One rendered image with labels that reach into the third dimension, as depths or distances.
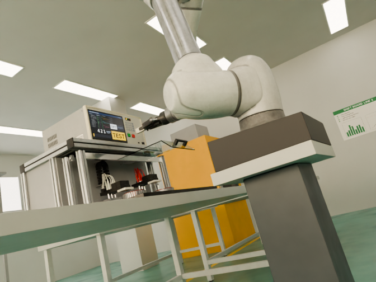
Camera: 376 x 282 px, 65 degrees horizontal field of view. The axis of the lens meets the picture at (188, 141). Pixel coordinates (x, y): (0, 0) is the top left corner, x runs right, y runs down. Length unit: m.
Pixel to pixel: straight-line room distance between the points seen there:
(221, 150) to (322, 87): 5.81
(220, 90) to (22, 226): 0.63
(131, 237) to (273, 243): 4.73
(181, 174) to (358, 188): 3.30
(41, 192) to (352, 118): 5.75
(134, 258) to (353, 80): 5.26
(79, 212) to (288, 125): 0.63
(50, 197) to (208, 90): 0.99
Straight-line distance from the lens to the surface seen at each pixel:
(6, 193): 8.49
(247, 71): 1.00
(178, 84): 0.90
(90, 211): 0.92
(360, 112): 6.50
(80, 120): 1.65
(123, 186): 1.49
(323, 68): 6.77
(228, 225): 5.07
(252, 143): 0.89
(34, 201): 1.70
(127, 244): 5.67
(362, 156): 6.42
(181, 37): 1.09
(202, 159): 5.20
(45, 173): 1.62
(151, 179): 1.66
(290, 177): 0.92
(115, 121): 1.74
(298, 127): 0.85
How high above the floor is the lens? 0.63
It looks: 14 degrees up
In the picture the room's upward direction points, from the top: 15 degrees counter-clockwise
